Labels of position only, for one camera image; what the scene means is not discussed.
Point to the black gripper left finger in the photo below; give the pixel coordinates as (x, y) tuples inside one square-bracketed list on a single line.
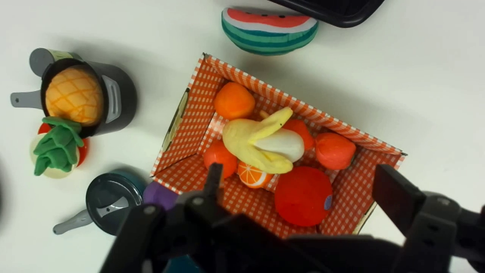
[(211, 191)]

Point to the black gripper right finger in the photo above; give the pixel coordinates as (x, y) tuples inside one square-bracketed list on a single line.
[(399, 199)]

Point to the red-orange round plush toy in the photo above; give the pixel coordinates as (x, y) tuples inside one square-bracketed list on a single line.
[(304, 196)]

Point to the orange plush carrot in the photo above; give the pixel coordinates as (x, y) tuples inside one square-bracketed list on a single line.
[(217, 154)]

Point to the orange slice plush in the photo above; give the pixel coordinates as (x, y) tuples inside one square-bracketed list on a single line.
[(254, 178)]

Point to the yellow banana plush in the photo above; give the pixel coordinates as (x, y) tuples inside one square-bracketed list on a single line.
[(264, 144)]

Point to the purple plush eggplant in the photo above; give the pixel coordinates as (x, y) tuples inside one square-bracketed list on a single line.
[(158, 194)]

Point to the red-orange plush tomato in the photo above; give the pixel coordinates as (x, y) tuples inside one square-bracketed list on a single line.
[(334, 150)]

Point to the teal toy pot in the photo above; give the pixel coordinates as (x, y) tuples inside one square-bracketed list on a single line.
[(136, 179)]

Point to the orange plush fruit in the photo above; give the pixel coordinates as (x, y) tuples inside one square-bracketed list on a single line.
[(234, 100)]

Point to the orange checkered cardboard box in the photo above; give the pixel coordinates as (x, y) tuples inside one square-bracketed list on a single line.
[(196, 125)]

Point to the grey toy saucepan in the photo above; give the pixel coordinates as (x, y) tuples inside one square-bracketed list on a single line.
[(108, 201)]

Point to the dark grey toy pot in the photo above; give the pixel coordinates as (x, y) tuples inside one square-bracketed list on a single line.
[(117, 90)]

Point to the watermelon slice plush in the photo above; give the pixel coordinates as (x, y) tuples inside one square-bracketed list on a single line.
[(267, 34)]

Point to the pineapple plush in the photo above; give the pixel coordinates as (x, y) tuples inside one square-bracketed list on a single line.
[(73, 100)]

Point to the black plastic tray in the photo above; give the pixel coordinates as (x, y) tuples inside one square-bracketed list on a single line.
[(336, 12)]

